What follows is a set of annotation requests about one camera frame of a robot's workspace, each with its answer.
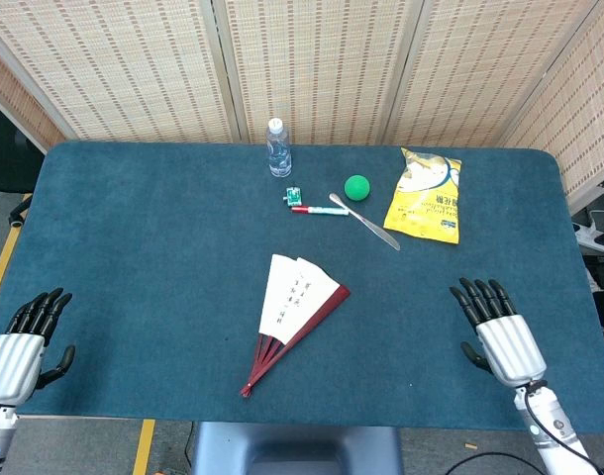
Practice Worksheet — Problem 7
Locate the blue table cloth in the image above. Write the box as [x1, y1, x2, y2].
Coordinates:
[0, 141, 604, 436]

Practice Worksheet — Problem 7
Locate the green foam ball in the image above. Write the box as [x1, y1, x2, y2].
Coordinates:
[344, 174, 371, 202]

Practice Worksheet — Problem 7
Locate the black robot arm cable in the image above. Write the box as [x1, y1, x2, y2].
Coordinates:
[523, 383, 604, 475]

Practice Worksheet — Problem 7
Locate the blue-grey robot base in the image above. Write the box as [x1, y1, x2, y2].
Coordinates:
[190, 421, 405, 475]

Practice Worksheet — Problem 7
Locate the metal spatula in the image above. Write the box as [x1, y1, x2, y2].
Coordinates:
[329, 192, 401, 251]

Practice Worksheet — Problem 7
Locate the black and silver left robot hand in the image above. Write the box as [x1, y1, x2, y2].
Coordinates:
[0, 287, 76, 405]

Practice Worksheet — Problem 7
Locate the paper folding fan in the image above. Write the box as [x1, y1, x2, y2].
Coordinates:
[240, 253, 352, 399]

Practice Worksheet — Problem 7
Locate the woven bamboo screen panel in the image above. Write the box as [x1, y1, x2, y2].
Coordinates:
[0, 42, 65, 152]
[380, 0, 603, 148]
[0, 0, 242, 144]
[212, 0, 425, 146]
[499, 0, 604, 209]

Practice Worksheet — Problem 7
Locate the black office chair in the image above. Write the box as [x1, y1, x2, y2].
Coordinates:
[0, 96, 49, 229]

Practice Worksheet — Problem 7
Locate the clear plastic water bottle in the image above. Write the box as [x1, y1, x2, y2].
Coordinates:
[265, 118, 293, 178]

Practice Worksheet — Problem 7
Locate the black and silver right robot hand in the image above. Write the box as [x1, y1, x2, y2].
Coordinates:
[449, 277, 549, 388]

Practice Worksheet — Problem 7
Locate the white marker pen red cap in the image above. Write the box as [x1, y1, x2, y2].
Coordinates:
[290, 205, 351, 218]

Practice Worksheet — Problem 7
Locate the yellow snack bag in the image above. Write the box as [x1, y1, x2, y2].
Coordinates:
[383, 146, 463, 245]

